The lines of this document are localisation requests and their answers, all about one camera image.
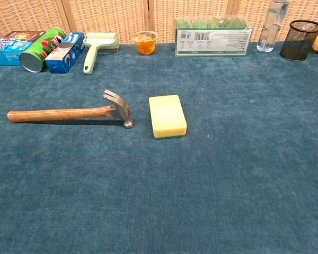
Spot wooden handle claw hammer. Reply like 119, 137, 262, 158
7, 89, 135, 130

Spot yellow sponge green scouring base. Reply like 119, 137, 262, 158
148, 94, 188, 140

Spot blue carpet table cover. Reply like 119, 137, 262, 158
0, 41, 318, 254

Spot orange instant noodle cup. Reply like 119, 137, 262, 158
131, 30, 159, 56

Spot pale green lint roller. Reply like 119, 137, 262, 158
83, 32, 120, 75

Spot clear box of green packets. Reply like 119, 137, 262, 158
174, 16, 253, 57

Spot blue pink cookie box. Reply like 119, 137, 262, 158
45, 32, 85, 74

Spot woven wooden folding screen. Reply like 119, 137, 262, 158
0, 0, 318, 44

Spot green chips can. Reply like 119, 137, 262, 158
19, 26, 67, 73

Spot clear water bottle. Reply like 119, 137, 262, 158
256, 0, 291, 52

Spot black mesh pen holder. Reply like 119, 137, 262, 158
279, 20, 318, 62

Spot dark pizza snack box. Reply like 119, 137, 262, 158
2, 30, 47, 44

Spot light blue snack box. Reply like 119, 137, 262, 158
0, 37, 34, 67

